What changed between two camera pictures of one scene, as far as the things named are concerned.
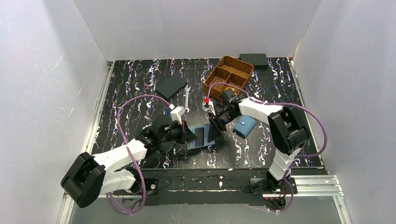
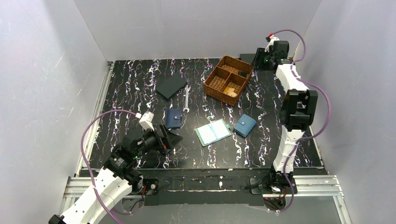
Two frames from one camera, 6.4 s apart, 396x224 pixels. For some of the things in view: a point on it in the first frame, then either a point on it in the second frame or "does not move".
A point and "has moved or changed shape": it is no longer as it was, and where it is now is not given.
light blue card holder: [244, 125] does not move
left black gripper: [180, 133] to [165, 140]
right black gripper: [218, 121] to [258, 61]
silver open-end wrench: [187, 88] does not move
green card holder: [201, 131] has moved or changed shape
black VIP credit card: [199, 132] to [243, 73]
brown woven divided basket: [229, 70] does not move
